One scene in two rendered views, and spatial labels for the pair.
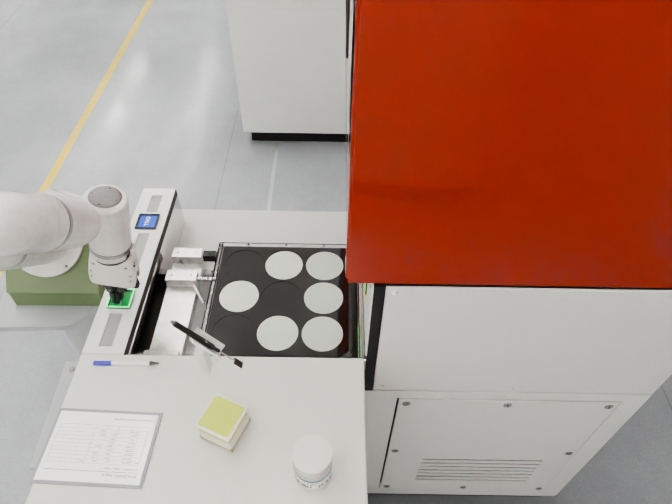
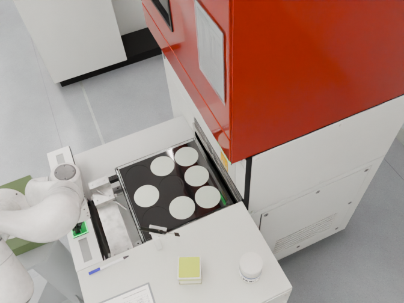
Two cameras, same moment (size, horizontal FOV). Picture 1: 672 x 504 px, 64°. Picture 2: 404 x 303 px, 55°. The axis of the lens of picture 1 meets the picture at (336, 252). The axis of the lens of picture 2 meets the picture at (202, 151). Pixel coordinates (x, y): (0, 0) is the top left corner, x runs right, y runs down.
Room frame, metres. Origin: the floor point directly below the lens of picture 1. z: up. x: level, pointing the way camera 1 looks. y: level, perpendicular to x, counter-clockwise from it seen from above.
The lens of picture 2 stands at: (0.01, 0.28, 2.21)
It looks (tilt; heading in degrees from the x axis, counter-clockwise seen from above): 53 degrees down; 341
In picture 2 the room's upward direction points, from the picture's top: 6 degrees counter-clockwise
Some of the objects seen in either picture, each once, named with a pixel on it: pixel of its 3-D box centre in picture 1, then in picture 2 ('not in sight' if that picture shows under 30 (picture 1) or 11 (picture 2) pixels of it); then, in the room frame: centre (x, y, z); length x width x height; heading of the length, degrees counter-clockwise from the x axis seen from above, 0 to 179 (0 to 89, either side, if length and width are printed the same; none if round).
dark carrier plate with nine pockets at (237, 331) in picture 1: (281, 297); (172, 186); (0.83, 0.14, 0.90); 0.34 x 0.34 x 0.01; 0
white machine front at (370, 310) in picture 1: (365, 211); (199, 115); (1.02, -0.08, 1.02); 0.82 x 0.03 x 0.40; 0
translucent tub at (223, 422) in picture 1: (224, 423); (190, 270); (0.45, 0.21, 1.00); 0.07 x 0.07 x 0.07; 67
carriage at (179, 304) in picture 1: (178, 308); (111, 219); (0.81, 0.40, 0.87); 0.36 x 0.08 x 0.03; 0
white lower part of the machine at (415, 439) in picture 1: (454, 341); (261, 168); (1.02, -0.42, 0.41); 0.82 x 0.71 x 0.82; 0
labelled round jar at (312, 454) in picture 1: (312, 463); (250, 268); (0.37, 0.04, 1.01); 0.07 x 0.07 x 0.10
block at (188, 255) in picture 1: (188, 255); (99, 184); (0.97, 0.40, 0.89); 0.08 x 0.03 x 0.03; 90
